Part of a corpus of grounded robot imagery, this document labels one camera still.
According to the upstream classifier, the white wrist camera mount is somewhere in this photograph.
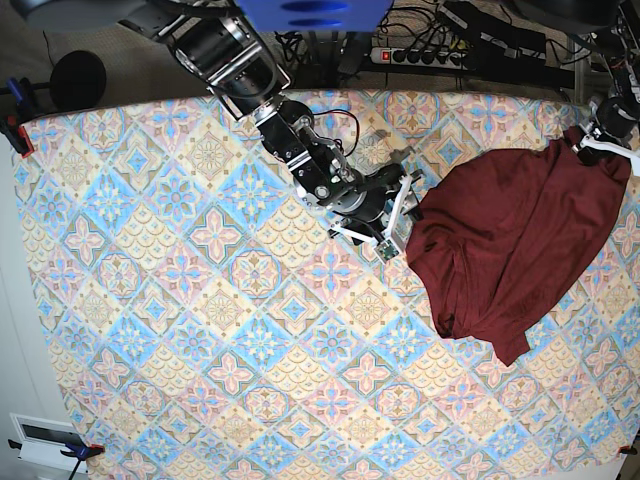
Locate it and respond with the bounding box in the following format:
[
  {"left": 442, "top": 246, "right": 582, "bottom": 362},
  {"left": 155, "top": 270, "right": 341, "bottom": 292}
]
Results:
[
  {"left": 572, "top": 133, "right": 639, "bottom": 177},
  {"left": 328, "top": 164, "right": 424, "bottom": 263}
]

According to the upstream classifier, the patterned tablecloth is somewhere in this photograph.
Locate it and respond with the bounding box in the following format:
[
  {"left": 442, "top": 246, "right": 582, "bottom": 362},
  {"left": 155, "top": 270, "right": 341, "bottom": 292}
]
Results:
[{"left": 12, "top": 98, "right": 639, "bottom": 479}]

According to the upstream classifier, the orange corner clamp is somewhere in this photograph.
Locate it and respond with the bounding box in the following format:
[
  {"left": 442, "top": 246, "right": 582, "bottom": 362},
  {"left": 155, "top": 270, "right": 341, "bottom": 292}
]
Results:
[{"left": 618, "top": 445, "right": 638, "bottom": 456}]

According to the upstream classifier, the white power strip red switch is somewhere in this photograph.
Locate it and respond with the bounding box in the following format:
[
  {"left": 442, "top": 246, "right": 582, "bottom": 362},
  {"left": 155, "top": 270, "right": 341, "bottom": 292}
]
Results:
[{"left": 370, "top": 47, "right": 466, "bottom": 70}]

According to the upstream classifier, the blue clamp upper left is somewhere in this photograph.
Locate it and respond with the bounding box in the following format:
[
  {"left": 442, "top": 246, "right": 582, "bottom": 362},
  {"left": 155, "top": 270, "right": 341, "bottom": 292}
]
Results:
[{"left": 6, "top": 77, "right": 32, "bottom": 108}]

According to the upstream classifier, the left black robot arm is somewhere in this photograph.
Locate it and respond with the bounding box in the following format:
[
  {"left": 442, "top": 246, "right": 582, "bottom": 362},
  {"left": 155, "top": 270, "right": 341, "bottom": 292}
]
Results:
[{"left": 574, "top": 1, "right": 639, "bottom": 176}]

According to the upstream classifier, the black orange table clamp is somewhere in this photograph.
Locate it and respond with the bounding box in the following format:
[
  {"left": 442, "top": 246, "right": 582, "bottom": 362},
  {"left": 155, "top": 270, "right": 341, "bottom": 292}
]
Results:
[{"left": 0, "top": 116, "right": 34, "bottom": 158}]

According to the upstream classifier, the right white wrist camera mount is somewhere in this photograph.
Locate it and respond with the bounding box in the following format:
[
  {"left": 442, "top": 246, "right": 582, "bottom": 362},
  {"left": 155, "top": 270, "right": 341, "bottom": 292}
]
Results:
[{"left": 328, "top": 164, "right": 424, "bottom": 263}]

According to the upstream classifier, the white wall socket box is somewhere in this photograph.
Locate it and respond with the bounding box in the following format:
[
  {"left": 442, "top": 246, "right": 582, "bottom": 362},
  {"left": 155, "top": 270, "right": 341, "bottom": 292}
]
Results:
[{"left": 9, "top": 413, "right": 83, "bottom": 473}]

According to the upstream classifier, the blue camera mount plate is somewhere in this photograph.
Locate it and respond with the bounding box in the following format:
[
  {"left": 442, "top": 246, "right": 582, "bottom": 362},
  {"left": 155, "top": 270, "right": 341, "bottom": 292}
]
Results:
[{"left": 235, "top": 0, "right": 393, "bottom": 33}]

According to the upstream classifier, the dark red t-shirt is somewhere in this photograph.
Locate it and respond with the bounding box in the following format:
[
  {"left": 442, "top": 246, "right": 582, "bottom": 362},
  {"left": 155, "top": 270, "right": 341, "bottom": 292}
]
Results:
[{"left": 406, "top": 127, "right": 631, "bottom": 365}]

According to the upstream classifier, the blue black bar clamp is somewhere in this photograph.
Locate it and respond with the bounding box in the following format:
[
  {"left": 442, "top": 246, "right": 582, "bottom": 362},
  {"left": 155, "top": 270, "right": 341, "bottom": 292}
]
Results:
[{"left": 8, "top": 440, "right": 105, "bottom": 473}]

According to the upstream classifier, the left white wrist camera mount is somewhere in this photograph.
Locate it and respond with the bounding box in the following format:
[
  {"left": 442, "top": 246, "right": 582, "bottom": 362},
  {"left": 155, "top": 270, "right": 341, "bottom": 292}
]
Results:
[{"left": 572, "top": 133, "right": 639, "bottom": 177}]

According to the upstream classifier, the black round stool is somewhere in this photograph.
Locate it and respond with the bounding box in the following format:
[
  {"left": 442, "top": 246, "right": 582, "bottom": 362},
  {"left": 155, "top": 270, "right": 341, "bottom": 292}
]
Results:
[{"left": 49, "top": 50, "right": 107, "bottom": 112}]

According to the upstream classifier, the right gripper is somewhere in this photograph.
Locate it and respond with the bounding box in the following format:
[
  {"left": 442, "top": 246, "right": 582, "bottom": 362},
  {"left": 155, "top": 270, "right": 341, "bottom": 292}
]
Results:
[{"left": 329, "top": 172, "right": 415, "bottom": 245}]

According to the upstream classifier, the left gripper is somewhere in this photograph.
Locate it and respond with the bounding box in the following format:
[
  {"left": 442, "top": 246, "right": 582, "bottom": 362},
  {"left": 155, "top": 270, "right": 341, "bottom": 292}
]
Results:
[{"left": 577, "top": 102, "right": 639, "bottom": 165}]

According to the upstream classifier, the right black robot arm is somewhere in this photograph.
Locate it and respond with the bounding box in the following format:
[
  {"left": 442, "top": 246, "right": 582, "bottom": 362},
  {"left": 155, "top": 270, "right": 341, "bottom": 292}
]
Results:
[{"left": 119, "top": 1, "right": 418, "bottom": 251}]

